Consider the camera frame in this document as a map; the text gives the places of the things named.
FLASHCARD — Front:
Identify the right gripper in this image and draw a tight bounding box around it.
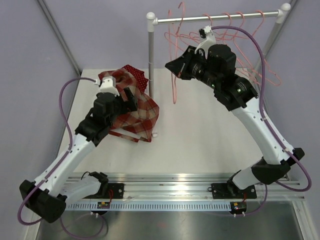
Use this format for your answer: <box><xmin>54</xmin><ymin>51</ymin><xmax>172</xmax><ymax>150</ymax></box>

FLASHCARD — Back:
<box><xmin>166</xmin><ymin>46</ymin><xmax>221</xmax><ymax>91</ymax></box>

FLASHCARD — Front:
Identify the red plaid skirt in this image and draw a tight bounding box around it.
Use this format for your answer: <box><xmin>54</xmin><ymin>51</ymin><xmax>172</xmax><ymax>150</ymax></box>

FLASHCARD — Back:
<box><xmin>98</xmin><ymin>67</ymin><xmax>160</xmax><ymax>143</ymax></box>

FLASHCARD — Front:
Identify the red polka dot skirt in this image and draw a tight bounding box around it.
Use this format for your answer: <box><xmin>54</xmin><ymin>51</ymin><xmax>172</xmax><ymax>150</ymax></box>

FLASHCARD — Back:
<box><xmin>123</xmin><ymin>64</ymin><xmax>149</xmax><ymax>93</ymax></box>

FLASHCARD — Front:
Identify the pink hanger of plaid skirt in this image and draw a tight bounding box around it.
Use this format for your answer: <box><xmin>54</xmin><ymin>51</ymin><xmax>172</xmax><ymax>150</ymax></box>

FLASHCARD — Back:
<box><xmin>164</xmin><ymin>1</ymin><xmax>185</xmax><ymax>105</ymax></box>

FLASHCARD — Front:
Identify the pink hanger of white skirt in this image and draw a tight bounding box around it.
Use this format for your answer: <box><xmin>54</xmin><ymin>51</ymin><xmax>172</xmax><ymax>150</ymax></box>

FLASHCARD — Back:
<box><xmin>188</xmin><ymin>12</ymin><xmax>235</xmax><ymax>43</ymax></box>

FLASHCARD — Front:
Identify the pink hanger of red skirt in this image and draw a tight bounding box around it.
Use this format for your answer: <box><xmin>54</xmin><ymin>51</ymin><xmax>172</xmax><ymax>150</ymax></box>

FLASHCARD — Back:
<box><xmin>175</xmin><ymin>13</ymin><xmax>217</xmax><ymax>49</ymax></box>

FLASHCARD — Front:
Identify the pink hanger of floral skirt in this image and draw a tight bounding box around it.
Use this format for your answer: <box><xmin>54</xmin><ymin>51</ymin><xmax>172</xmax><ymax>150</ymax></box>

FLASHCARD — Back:
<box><xmin>233</xmin><ymin>9</ymin><xmax>286</xmax><ymax>87</ymax></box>

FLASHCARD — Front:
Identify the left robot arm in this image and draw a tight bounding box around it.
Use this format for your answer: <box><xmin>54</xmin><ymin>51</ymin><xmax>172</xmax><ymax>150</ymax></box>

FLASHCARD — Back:
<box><xmin>19</xmin><ymin>87</ymin><xmax>138</xmax><ymax>223</ymax></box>

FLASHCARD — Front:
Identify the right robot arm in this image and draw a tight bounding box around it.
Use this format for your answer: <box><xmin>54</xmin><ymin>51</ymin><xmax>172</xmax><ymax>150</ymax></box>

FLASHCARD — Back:
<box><xmin>165</xmin><ymin>44</ymin><xmax>305</xmax><ymax>198</ymax></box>

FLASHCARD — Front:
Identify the white metal clothes rack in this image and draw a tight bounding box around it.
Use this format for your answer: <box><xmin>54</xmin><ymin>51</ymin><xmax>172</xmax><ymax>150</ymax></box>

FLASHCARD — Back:
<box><xmin>146</xmin><ymin>0</ymin><xmax>297</xmax><ymax>99</ymax></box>

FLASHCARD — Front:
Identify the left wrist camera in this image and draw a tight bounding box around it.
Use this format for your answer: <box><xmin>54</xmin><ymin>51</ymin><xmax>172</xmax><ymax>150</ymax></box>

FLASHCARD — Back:
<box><xmin>94</xmin><ymin>76</ymin><xmax>120</xmax><ymax>97</ymax></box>

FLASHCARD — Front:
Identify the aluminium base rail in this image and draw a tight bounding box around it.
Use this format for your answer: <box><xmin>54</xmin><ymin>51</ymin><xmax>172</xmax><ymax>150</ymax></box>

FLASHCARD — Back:
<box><xmin>62</xmin><ymin>173</ymin><xmax>305</xmax><ymax>203</ymax></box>

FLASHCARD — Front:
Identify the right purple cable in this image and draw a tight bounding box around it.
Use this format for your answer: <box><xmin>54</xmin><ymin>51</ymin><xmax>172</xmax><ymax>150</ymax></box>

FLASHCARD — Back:
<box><xmin>204</xmin><ymin>26</ymin><xmax>313</xmax><ymax>217</ymax></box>

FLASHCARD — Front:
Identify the purple cable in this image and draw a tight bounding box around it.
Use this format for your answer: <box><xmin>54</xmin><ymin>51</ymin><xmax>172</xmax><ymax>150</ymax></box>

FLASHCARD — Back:
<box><xmin>204</xmin><ymin>26</ymin><xmax>313</xmax><ymax>217</ymax></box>
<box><xmin>16</xmin><ymin>77</ymin><xmax>107</xmax><ymax>237</ymax></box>

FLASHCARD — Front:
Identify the white slotted cable duct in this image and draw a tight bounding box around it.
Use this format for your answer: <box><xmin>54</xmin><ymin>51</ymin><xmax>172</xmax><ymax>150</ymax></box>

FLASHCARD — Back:
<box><xmin>66</xmin><ymin>201</ymin><xmax>231</xmax><ymax>212</ymax></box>

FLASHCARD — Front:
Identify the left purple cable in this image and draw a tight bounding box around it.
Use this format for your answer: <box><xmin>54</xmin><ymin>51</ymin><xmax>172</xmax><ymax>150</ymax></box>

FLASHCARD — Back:
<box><xmin>16</xmin><ymin>77</ymin><xmax>107</xmax><ymax>237</ymax></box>

